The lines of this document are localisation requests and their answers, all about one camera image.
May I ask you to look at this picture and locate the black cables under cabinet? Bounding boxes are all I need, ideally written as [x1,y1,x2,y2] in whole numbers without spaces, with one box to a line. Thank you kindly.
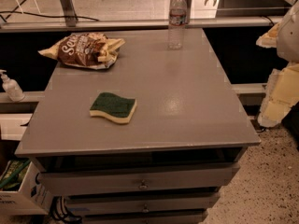
[50,196,83,224]

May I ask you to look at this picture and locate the metal frame post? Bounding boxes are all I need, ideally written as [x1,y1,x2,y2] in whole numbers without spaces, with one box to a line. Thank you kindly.
[60,0,77,27]

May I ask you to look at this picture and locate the white pump dispenser bottle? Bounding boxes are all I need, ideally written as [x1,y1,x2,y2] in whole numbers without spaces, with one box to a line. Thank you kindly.
[0,70,25,102]

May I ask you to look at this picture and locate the grey drawer cabinet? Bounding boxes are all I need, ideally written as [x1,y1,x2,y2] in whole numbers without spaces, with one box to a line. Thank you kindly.
[16,29,260,224]

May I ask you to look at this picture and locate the brown chip bag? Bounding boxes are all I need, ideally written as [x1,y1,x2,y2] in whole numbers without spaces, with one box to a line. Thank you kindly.
[38,32,125,70]

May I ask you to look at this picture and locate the black floor cable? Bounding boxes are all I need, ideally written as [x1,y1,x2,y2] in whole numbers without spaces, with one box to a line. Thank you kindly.
[0,0,100,24]

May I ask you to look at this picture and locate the white cardboard box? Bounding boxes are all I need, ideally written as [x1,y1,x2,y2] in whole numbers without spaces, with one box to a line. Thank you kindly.
[0,163,53,216]

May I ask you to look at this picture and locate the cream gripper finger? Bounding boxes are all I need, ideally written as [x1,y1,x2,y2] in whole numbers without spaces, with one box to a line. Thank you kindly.
[256,23,280,49]

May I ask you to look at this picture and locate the green items in box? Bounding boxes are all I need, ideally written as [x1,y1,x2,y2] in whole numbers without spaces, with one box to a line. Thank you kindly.
[0,159,30,191]

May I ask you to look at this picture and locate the clear plastic water bottle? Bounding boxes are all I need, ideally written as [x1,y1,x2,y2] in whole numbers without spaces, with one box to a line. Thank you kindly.
[168,0,187,49]

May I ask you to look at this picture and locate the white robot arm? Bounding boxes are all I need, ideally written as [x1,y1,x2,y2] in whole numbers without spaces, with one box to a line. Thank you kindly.
[256,0,299,128]

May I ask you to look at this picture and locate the green and yellow sponge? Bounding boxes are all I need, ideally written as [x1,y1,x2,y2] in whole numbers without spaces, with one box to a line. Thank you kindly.
[90,92,136,124]

